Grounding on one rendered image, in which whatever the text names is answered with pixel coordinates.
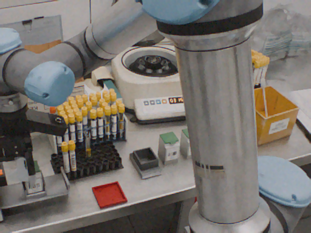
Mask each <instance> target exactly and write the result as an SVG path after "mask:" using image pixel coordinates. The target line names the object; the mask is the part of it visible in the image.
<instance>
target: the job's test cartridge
mask: <svg viewBox="0 0 311 233"><path fill-rule="evenodd" d="M35 176H36V181H35V184H34V186H33V189H31V188H30V184H29V182H28V181H24V184H25V187H26V192H27V195H32V194H36V193H39V192H44V188H43V179H42V176H41V172H36V175H35Z"/></svg>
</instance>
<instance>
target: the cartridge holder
mask: <svg viewBox="0 0 311 233"><path fill-rule="evenodd" d="M129 157H130V159H131V161H132V162H133V164H134V166H135V167H136V169H137V171H138V173H139V174H140V176H141V178H147V177H152V176H155V175H160V174H162V170H161V168H160V167H159V159H158V158H157V156H156V155H155V153H154V151H153V150H152V148H150V147H146V148H143V149H138V150H133V153H130V154H129Z"/></svg>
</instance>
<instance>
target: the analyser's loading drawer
mask: <svg viewBox="0 0 311 233"><path fill-rule="evenodd" d="M40 172H41V176H42V179H43V188H44V192H39V193H36V194H32V195H27V192H26V187H25V184H24V182H23V181H22V182H21V183H16V184H11V185H8V186H3V187H0V207H1V209H6V208H10V207H13V206H17V205H21V204H26V203H33V202H36V201H41V200H45V199H48V198H53V197H58V196H61V195H66V194H68V196H69V197H71V193H70V183H69V180H68V178H67V177H66V174H65V171H64V168H63V167H61V174H56V175H51V176H48V177H43V173H42V171H41V170H40Z"/></svg>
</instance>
